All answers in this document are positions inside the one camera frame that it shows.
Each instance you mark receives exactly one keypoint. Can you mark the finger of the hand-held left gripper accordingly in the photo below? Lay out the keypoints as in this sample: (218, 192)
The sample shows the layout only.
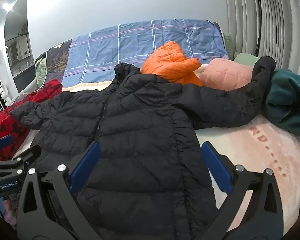
(3, 142)
(27, 155)

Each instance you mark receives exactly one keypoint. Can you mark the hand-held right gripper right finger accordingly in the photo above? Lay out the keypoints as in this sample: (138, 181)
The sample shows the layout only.
(216, 166)

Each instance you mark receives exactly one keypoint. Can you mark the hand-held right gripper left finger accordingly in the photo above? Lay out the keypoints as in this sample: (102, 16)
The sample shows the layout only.
(86, 166)

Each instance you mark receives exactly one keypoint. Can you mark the black puffer jacket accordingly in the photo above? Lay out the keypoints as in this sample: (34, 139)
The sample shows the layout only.
(140, 130)

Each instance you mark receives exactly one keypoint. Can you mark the person's left hand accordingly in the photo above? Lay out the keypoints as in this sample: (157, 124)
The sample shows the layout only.
(9, 212)

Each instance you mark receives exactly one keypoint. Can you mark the red patterned garment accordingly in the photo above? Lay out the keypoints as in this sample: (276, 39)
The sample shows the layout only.
(5, 122)

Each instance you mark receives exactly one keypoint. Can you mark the pink fluffy blanket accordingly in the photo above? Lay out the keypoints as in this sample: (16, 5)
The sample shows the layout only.
(252, 142)

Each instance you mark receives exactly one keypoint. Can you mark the white figurine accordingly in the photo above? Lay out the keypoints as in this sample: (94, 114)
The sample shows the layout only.
(4, 95)

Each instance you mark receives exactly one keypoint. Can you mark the cream blanket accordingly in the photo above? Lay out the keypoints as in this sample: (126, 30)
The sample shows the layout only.
(90, 87)

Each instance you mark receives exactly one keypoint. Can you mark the green quilted cushion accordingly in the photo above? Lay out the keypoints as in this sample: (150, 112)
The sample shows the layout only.
(228, 43)
(40, 67)

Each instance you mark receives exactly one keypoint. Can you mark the pink quilted jacket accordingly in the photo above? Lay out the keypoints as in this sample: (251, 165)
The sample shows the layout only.
(227, 72)

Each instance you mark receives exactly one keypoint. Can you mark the dark printed pillow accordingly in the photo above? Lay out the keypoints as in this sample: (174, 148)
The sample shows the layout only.
(55, 60)

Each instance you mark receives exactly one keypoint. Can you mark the teal garment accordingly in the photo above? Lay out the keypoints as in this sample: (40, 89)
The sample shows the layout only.
(287, 100)

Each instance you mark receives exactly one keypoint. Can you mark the arched mirror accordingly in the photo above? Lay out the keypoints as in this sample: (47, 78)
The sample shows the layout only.
(17, 42)

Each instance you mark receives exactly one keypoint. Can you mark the light green pillow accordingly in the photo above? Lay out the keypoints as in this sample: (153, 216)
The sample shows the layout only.
(246, 58)

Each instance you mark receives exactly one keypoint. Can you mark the orange puffer jacket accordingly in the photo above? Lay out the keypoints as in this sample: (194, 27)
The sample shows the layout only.
(170, 62)

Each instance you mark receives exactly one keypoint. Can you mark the blue plaid bed sheet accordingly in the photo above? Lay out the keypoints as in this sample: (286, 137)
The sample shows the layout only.
(115, 45)

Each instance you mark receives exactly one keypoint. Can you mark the white pleated curtain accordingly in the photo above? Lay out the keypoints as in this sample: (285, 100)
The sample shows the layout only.
(285, 30)

